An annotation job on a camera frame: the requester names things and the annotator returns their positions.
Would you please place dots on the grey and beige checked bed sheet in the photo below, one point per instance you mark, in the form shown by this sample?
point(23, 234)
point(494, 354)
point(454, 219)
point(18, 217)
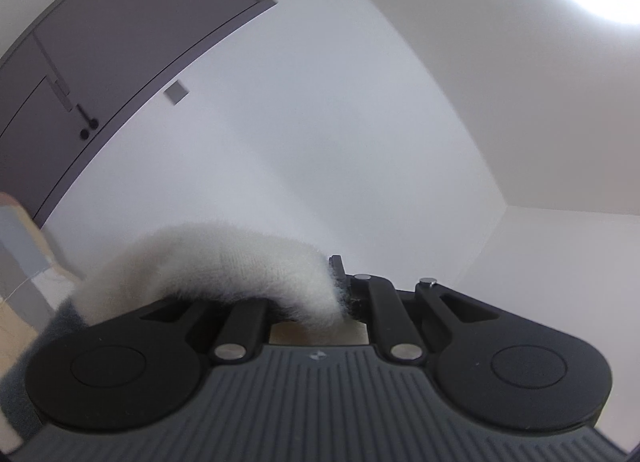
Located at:
point(20, 247)

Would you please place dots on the white and beige fluffy garment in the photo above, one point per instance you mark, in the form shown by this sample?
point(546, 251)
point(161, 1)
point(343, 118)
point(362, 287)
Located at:
point(210, 267)

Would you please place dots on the dark grey cloth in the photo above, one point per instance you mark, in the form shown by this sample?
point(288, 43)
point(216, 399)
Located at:
point(47, 337)

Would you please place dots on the grey wall switch plate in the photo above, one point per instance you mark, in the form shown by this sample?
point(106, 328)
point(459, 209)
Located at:
point(176, 92)

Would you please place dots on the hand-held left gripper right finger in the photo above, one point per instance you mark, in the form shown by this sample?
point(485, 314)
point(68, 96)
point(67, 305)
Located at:
point(337, 287)

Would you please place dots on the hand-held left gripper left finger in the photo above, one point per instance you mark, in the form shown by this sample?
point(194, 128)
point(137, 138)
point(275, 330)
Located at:
point(241, 327)

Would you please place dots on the grey double door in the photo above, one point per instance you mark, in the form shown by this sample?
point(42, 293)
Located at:
point(125, 27)

